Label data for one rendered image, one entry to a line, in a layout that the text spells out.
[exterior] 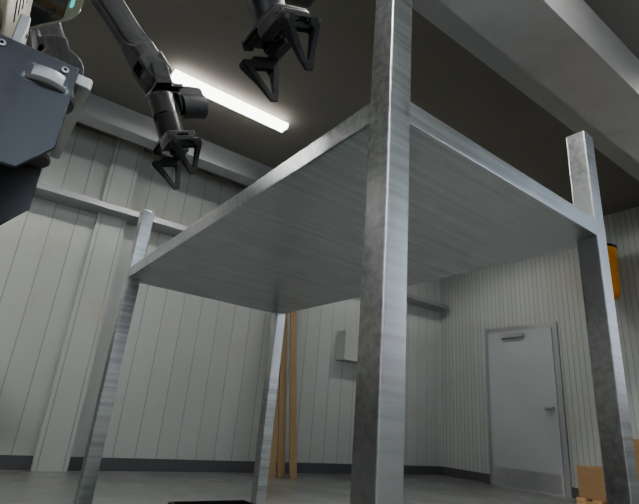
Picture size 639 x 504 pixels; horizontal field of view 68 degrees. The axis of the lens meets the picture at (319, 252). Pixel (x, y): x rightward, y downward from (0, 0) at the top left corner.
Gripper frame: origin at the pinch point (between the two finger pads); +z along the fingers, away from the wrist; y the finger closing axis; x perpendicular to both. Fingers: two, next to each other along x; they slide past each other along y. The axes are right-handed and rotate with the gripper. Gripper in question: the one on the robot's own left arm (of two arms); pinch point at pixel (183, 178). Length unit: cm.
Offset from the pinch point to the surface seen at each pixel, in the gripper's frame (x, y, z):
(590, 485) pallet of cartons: -400, 147, 292
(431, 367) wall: -554, 429, 215
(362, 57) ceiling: -262, 147, -141
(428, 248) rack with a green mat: -16, -46, 31
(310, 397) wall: -311, 435, 171
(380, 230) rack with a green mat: 17, -67, 28
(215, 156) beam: -229, 362, -143
